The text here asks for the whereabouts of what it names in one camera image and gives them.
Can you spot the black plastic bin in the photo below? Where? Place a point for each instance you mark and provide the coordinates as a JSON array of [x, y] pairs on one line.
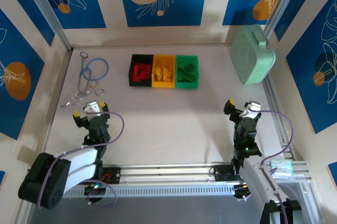
[[140, 84]]

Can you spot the green plastic bin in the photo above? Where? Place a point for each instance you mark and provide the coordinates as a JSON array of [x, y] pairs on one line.
[[187, 86]]

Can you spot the long red lego brick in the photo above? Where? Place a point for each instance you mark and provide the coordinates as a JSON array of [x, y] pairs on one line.
[[143, 79]]

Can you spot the long green lego brick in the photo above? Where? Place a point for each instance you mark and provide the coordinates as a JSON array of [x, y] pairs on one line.
[[189, 68]]

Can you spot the yellow plastic bin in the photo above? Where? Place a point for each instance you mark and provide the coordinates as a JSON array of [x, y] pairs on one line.
[[163, 84]]

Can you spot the orange round lego piece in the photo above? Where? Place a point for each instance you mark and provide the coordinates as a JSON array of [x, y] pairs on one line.
[[163, 64]]

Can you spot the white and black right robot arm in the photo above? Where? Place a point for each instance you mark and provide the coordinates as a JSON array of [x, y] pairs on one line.
[[259, 171]]

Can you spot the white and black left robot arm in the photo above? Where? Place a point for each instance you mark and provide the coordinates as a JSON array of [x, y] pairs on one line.
[[44, 181]]

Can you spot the metal forceps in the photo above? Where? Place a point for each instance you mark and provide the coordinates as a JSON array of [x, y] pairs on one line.
[[72, 102]]

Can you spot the blue stethoscope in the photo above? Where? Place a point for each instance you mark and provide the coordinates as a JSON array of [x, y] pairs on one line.
[[88, 72]]

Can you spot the clear plastic bag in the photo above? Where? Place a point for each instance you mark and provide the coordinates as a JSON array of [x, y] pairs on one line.
[[284, 167]]

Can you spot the mint green carry case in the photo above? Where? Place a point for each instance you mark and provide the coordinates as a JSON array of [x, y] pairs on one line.
[[250, 55]]

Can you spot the aluminium side rail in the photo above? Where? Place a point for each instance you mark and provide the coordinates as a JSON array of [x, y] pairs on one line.
[[64, 76], [271, 89]]

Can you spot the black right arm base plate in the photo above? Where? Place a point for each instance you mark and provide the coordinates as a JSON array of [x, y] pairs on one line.
[[222, 174]]

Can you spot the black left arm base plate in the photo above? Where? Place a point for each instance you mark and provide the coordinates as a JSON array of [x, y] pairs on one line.
[[114, 175]]

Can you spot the aluminium mounting rail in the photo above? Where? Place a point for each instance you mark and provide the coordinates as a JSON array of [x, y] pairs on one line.
[[171, 174]]

